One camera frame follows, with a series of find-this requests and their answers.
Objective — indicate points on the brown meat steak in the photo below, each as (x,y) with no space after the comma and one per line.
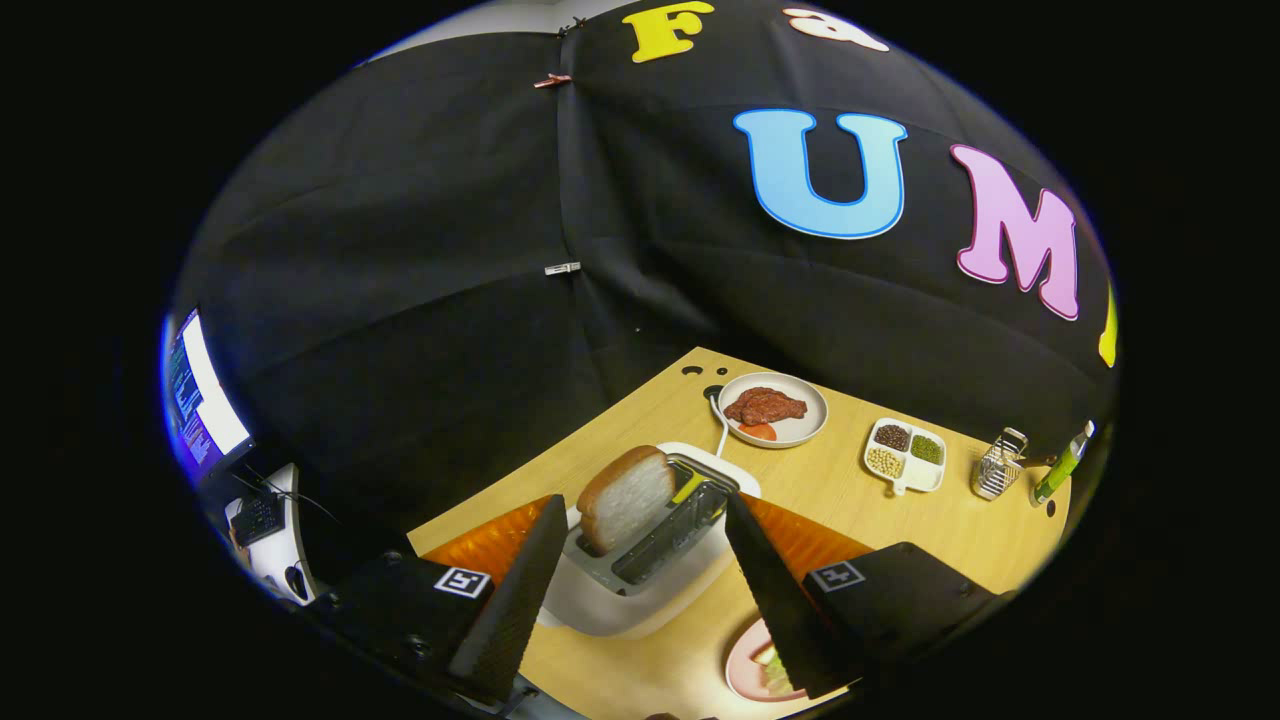
(765,406)

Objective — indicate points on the computer monitor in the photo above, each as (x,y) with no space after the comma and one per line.
(210,400)

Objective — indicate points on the green lettuce leaf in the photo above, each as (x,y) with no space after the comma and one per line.
(775,675)

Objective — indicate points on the green label plastic bottle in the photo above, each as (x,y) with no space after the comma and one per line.
(1060,468)

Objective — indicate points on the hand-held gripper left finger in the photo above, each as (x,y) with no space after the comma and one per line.
(520,600)

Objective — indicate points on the orange carrot slice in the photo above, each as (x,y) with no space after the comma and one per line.
(759,432)

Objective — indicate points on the black computer mouse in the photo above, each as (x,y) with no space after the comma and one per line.
(296,581)

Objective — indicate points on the black backdrop cloth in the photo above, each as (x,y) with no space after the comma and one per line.
(450,250)

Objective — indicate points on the plain bread slice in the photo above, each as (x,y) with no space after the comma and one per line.
(625,500)

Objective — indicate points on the pink plate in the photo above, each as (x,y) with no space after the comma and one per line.
(740,670)

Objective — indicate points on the white divided bean dish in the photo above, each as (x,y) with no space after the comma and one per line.
(905,479)

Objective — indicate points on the white side desk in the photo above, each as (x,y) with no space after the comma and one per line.
(272,565)

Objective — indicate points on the white toaster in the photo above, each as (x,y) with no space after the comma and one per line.
(640,610)

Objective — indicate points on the black keyboard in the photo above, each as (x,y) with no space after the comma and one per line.
(257,520)

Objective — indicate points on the red backdrop clip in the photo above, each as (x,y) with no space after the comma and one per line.
(552,80)

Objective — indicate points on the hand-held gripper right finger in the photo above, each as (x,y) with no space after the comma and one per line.
(775,600)

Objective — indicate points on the white backdrop clip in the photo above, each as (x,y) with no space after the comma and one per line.
(562,268)

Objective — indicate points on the white plate with meat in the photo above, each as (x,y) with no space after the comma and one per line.
(810,425)

